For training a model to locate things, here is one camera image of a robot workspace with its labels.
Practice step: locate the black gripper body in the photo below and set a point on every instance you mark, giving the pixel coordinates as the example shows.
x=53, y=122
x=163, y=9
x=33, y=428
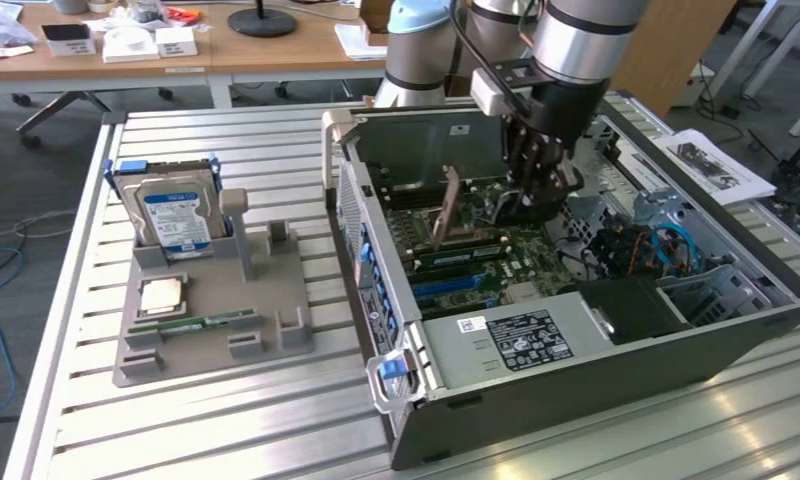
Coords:
x=563, y=110

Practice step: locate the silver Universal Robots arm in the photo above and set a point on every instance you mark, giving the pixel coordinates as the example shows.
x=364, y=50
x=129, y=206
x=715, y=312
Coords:
x=574, y=45

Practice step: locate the white floor box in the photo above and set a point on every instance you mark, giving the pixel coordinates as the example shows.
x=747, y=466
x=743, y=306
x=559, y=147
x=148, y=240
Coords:
x=697, y=90

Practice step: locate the wooden cabinet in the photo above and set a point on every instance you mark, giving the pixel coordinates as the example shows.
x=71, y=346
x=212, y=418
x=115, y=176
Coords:
x=674, y=50

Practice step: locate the metal socket cover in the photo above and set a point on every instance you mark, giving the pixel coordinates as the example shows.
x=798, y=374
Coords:
x=494, y=210

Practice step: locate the perforated metal drive cage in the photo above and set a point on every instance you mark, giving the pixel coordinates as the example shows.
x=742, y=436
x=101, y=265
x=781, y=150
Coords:
x=601, y=220

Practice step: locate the black power strip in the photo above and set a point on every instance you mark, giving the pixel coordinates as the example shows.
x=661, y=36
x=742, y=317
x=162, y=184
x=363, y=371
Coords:
x=730, y=111

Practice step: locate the printed paper stack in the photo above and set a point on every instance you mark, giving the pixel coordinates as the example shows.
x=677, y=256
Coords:
x=714, y=165

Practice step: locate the CPU socket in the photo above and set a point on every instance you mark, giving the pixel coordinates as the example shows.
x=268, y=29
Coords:
x=470, y=232

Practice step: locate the green motherboard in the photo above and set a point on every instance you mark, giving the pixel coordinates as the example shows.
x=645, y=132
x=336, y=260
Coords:
x=534, y=250

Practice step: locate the green RAM stick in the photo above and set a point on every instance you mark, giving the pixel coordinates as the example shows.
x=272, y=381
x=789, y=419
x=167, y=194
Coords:
x=187, y=325
x=467, y=256

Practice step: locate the white papers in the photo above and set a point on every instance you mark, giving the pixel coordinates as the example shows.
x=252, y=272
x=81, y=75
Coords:
x=356, y=45

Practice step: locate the brown cardboard box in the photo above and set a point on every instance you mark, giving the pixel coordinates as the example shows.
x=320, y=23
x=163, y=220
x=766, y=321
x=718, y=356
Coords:
x=374, y=15

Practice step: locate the black RAM slot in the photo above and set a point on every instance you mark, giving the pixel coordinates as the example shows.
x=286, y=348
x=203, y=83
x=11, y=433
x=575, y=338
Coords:
x=440, y=275

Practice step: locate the grey metal disk bay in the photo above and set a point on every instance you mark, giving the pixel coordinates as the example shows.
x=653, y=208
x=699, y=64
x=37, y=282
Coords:
x=727, y=295

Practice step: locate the wooden office desk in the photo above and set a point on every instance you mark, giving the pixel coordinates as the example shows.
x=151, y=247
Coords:
x=40, y=67
x=274, y=52

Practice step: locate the black round lamp base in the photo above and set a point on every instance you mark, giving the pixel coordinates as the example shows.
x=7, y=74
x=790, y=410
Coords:
x=263, y=24

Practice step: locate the grey power supply unit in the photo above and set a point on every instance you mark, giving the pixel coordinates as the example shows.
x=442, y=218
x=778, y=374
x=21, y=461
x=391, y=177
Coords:
x=454, y=360

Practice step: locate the dark grey open PC case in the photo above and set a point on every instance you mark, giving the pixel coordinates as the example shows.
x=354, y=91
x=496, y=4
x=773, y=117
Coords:
x=574, y=400

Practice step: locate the blue case release latch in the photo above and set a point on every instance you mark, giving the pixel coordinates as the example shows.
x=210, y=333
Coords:
x=390, y=370

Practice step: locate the small white box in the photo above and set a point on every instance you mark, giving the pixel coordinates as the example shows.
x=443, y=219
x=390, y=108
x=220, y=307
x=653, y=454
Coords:
x=176, y=45

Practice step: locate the orange packet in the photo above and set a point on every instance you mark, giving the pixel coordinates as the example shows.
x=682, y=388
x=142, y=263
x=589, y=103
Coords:
x=186, y=15

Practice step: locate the hard disk with blue label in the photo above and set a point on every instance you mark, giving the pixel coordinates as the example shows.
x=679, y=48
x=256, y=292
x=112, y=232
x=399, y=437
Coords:
x=174, y=220

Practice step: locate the grey plastic parts rack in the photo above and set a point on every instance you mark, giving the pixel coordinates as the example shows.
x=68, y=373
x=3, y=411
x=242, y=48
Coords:
x=220, y=300

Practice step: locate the blue plastic disk caddy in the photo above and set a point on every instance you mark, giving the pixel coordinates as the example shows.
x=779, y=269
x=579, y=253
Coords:
x=133, y=167

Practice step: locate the white boxes on desk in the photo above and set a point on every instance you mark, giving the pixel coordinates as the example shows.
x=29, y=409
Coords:
x=129, y=50

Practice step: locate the silver CPU chip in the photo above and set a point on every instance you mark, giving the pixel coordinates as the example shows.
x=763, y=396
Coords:
x=162, y=296

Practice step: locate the white box with black top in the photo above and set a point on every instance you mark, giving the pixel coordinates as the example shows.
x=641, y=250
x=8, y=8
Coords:
x=73, y=47

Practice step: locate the grey cup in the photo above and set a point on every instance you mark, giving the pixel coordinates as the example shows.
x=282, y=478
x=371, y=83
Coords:
x=69, y=6

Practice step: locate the white paper card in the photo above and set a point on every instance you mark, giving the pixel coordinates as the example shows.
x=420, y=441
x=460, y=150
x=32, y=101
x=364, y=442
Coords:
x=7, y=51

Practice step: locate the clear plastic bag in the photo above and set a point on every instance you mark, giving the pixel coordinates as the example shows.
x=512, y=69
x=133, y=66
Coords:
x=0, y=27

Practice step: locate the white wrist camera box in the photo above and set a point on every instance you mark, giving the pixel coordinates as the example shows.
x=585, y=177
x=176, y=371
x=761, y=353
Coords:
x=487, y=92

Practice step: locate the white table frame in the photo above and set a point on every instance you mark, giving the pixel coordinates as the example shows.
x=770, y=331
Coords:
x=783, y=47

